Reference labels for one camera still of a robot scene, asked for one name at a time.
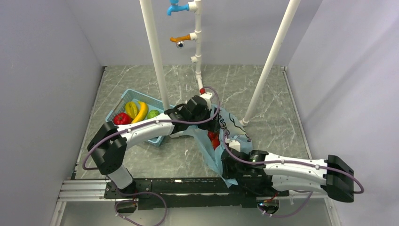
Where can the orange plastic faucet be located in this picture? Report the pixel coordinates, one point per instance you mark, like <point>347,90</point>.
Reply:
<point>179,41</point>

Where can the light blue plastic basket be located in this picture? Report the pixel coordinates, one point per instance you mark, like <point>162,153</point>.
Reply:
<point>131,99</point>

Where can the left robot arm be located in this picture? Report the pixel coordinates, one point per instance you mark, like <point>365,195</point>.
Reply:
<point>107,148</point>

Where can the blue plastic faucet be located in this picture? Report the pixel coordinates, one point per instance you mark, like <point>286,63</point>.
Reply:
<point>175,7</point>

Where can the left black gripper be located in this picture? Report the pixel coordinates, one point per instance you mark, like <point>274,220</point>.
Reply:
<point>213,126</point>

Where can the white pvc pipe frame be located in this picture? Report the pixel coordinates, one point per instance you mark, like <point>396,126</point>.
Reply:
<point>196,7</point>

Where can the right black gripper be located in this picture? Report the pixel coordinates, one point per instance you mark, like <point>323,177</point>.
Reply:
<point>227,173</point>

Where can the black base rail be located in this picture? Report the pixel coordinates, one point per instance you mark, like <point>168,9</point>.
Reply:
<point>194,192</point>

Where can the red fake fruit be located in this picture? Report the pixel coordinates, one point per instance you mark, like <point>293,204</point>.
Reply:
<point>214,138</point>

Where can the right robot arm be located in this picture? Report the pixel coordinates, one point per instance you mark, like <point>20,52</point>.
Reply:
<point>331,176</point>

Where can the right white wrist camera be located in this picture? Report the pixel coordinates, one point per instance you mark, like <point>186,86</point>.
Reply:
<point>233,144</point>

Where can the green fake fruit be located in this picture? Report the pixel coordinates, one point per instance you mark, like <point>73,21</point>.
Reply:
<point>152,113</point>

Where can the yellow fake pepper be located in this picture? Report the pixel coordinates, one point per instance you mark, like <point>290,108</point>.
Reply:
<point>131,109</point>

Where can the yellow fake banana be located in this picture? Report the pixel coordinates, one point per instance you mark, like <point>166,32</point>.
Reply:
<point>142,112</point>

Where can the red fake pepper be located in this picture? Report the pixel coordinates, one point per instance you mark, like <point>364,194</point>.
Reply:
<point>122,119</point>

